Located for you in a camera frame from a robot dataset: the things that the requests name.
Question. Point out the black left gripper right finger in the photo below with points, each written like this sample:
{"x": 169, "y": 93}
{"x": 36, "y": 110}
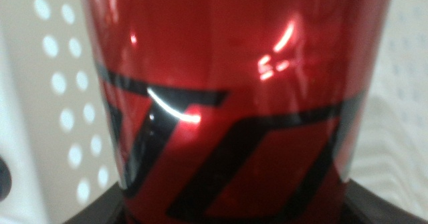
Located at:
{"x": 374, "y": 207}

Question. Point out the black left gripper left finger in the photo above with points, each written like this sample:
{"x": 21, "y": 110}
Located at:
{"x": 100, "y": 207}

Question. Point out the red soda can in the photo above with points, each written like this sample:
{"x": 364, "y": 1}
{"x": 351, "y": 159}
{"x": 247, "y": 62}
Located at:
{"x": 234, "y": 67}

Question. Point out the white perforated plastic basket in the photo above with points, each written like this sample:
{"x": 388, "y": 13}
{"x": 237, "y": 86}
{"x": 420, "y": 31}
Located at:
{"x": 30, "y": 100}

